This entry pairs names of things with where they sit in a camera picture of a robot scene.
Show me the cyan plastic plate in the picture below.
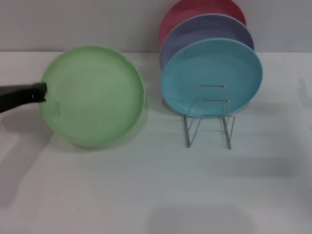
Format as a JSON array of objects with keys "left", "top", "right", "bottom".
[{"left": 160, "top": 38, "right": 264, "bottom": 120}]

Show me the purple plastic plate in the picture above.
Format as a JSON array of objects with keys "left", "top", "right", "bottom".
[{"left": 159, "top": 14, "right": 255, "bottom": 71}]

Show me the red plastic plate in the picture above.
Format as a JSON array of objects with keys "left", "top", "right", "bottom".
[{"left": 158, "top": 0, "right": 247, "bottom": 48}]

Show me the green plastic plate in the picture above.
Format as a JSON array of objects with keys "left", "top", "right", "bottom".
[{"left": 39, "top": 45, "right": 147, "bottom": 148}]

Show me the chrome wire plate rack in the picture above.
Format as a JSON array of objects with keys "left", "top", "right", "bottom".
[{"left": 184, "top": 84, "right": 236, "bottom": 150}]

